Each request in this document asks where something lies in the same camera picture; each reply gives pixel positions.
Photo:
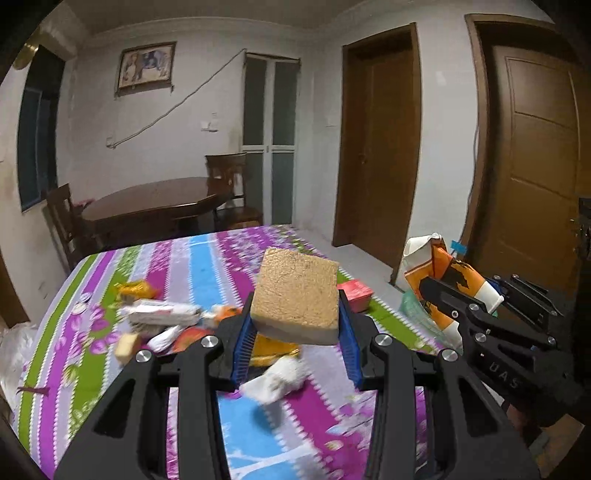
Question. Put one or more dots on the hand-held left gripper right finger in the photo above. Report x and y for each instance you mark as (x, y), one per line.
(347, 344)

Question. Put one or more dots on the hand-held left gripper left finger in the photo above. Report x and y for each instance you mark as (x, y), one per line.
(244, 344)

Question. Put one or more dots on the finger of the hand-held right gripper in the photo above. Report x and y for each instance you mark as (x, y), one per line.
(526, 290)
(443, 295)

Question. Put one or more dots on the orange white carton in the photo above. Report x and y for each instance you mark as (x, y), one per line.
(450, 265)

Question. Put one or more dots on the bin with green liner bag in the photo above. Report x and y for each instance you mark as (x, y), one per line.
(418, 314)

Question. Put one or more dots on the brown sponge block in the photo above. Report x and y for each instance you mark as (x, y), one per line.
(295, 300)

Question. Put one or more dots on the person's right forearm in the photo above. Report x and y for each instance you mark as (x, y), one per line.
(521, 420)

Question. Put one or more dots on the yellow packet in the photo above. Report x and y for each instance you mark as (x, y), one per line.
(270, 348)

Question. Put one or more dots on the orange white small wrapper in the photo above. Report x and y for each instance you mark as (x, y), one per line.
(224, 313)

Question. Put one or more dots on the crumpled white tissue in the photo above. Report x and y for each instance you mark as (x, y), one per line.
(277, 378)

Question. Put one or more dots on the blue tape strip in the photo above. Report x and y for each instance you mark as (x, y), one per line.
(457, 247)

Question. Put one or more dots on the red orange wrapper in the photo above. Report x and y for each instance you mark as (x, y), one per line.
(194, 334)

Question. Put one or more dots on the red box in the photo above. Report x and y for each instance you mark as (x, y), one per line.
(358, 293)

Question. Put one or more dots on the silver white wrapper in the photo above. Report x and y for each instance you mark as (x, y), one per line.
(164, 339)

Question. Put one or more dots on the long white snack packet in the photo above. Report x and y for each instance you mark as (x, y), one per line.
(161, 313)

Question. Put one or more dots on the striped floral tablecloth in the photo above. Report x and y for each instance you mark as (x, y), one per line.
(203, 263)

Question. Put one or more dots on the brown panelled wooden door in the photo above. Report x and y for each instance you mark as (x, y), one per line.
(531, 184)

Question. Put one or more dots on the small yellow sponge piece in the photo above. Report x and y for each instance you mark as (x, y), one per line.
(127, 347)

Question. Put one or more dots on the orange snack wrapper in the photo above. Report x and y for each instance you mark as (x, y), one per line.
(138, 290)

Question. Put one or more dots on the white glass double door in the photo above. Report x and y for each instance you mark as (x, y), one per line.
(281, 184)

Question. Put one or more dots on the dark wooden chair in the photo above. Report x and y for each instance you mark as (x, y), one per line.
(226, 170)
(62, 207)

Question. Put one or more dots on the dark wooden dining table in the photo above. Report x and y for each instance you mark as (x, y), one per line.
(147, 198)

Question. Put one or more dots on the clear plastic bag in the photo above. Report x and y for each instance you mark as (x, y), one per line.
(18, 350)

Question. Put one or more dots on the dark window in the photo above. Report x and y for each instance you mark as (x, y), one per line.
(39, 138)

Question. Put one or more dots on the framed elephant picture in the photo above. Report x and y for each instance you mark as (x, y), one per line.
(147, 67)

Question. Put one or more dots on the white wall switch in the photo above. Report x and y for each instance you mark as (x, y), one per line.
(330, 120)
(209, 125)

